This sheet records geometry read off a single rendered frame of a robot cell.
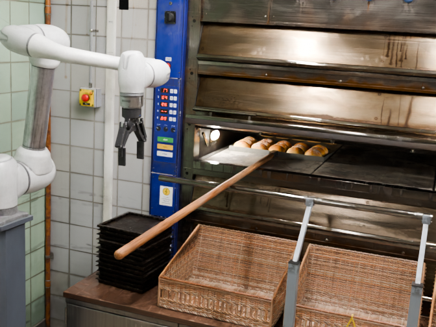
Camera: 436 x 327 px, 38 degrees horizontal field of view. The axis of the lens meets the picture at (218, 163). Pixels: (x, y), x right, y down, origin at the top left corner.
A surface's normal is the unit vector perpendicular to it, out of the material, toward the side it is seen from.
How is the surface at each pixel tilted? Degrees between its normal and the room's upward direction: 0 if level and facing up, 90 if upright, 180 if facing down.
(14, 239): 90
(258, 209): 70
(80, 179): 90
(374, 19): 90
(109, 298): 0
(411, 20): 90
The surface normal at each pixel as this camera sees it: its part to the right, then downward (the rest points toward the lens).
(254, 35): -0.31, -0.17
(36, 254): 0.93, 0.13
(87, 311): -0.35, 0.19
